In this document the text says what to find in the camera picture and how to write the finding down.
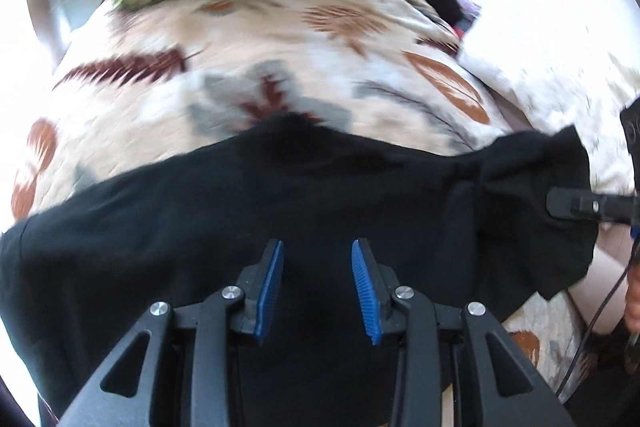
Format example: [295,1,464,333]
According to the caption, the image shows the black pants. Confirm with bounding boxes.
[1,114,598,426]

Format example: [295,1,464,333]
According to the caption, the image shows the right hand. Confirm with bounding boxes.
[624,265,640,333]

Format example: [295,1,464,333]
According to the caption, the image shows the white floral pillow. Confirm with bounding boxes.
[459,0,639,194]

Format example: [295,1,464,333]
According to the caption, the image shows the floral quilted bedspread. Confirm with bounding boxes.
[8,0,597,388]

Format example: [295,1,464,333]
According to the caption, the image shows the black cable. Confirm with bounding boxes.
[553,235,640,400]

